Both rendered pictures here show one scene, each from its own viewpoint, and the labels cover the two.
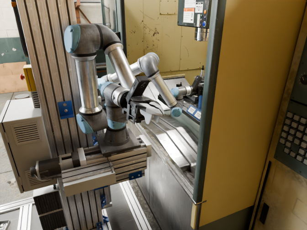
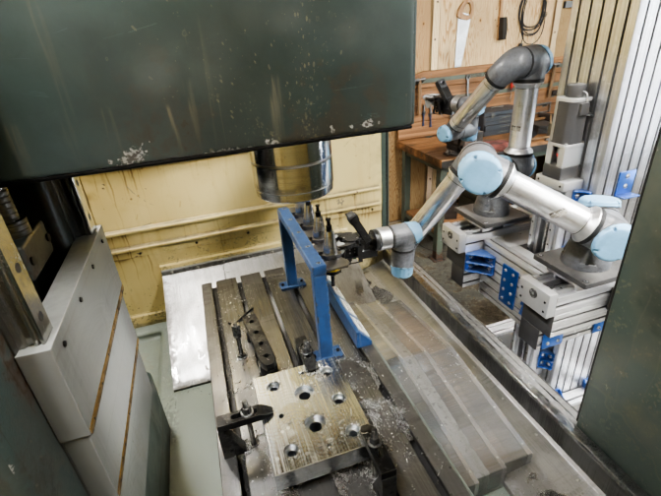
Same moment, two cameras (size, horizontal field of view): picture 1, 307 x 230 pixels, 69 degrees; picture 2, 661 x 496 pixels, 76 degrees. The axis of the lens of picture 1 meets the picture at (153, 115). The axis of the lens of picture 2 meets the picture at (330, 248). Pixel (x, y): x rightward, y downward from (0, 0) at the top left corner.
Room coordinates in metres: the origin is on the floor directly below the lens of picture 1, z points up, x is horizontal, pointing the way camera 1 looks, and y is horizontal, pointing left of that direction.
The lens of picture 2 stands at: (2.92, -0.28, 1.79)
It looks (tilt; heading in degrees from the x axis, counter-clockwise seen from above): 27 degrees down; 187
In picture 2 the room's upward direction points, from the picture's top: 4 degrees counter-clockwise
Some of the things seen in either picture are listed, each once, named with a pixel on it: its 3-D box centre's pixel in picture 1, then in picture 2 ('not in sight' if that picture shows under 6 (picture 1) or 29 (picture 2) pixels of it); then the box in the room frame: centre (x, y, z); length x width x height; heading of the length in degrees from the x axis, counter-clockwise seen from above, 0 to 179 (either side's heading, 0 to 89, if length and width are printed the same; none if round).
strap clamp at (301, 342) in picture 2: not in sight; (306, 359); (2.03, -0.48, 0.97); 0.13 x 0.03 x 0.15; 23
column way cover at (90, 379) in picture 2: not in sight; (111, 376); (2.29, -0.85, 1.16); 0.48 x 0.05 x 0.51; 23
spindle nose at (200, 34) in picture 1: (203, 33); (291, 161); (2.11, -0.45, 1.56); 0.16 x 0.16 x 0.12
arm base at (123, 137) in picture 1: (116, 132); (492, 200); (1.16, 0.22, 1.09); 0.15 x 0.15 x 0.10
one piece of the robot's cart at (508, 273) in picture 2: not in sight; (508, 286); (1.42, 0.25, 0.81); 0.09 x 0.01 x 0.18; 23
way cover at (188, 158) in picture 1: (170, 136); (414, 368); (1.77, -0.16, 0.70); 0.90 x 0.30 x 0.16; 23
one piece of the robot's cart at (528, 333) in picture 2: not in sight; (570, 322); (1.59, 0.42, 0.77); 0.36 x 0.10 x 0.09; 113
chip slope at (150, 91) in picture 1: (167, 95); not in sight; (2.72, -0.18, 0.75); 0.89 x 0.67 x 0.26; 113
